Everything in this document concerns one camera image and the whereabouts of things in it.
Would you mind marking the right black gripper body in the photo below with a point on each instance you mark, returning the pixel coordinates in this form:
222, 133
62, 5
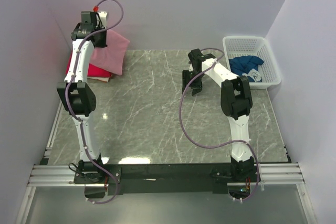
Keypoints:
197, 84

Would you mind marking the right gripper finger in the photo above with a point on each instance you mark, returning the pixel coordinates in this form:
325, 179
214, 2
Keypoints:
186, 78
195, 91

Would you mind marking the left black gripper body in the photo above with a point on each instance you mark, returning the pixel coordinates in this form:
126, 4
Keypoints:
102, 39

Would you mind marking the pink t-shirt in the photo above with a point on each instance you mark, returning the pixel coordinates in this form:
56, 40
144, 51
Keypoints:
116, 47

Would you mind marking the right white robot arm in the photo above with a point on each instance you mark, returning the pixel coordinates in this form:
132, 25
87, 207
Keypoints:
235, 102

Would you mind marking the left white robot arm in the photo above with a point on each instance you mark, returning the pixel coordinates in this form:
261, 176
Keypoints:
75, 94

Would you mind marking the folded magenta t-shirt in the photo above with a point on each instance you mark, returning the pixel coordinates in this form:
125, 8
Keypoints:
100, 65

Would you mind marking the blue t-shirt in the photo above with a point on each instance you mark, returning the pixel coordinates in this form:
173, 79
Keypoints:
247, 66

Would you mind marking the white plastic basket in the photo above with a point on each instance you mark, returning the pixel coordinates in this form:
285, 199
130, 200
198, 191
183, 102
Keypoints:
240, 46

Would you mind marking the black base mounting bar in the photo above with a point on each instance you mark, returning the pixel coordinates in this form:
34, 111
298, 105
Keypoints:
162, 178

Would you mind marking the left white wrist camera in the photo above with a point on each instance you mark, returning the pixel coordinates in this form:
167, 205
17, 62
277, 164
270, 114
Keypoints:
102, 18

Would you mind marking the aluminium rail frame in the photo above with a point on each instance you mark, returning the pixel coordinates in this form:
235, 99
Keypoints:
268, 173

